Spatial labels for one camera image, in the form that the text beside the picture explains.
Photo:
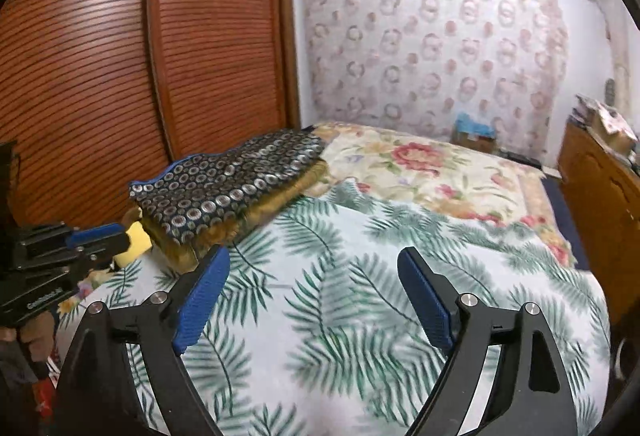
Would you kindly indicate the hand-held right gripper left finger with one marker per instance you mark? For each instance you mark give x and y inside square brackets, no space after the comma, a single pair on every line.
[202,301]

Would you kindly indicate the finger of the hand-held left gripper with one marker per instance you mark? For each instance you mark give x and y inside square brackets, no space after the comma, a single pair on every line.
[105,252]
[95,235]

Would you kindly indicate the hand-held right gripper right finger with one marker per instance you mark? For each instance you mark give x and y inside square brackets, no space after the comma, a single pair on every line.
[425,301]

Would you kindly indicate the navy circle-patterned satin shirt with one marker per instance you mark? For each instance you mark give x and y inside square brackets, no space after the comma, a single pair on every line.
[225,181]

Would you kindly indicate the person's left hand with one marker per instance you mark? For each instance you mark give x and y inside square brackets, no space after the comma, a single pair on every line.
[37,338]

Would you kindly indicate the yellow plush toy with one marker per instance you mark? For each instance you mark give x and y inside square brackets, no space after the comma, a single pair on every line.
[136,241]

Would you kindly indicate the pastel floral cloth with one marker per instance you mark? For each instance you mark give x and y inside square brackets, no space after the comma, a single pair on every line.
[86,290]

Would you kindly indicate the gold folded cloth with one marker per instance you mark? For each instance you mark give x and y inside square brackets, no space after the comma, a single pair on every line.
[190,253]

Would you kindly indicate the palm leaf bed sheet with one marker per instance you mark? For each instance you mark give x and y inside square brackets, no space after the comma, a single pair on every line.
[325,306]

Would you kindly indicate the cream floral blanket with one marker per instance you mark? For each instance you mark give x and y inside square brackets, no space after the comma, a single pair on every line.
[425,166]

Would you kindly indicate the bed with navy sheet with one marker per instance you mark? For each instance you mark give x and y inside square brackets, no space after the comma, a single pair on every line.
[560,206]

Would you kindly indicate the flat black box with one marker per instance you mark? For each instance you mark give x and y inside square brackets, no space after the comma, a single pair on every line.
[522,158]

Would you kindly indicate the light blue cloth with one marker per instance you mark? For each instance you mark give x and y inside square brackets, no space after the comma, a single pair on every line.
[475,123]

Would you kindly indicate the long wooden cabinet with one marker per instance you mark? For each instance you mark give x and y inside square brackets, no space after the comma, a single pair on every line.
[600,206]

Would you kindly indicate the pile of household clutter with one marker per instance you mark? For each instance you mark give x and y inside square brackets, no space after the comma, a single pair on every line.
[584,110]

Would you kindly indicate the small grey fan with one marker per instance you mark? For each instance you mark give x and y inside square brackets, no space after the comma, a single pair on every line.
[610,91]

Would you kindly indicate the cream side curtain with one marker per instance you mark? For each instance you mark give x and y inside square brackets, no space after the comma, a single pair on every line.
[620,56]

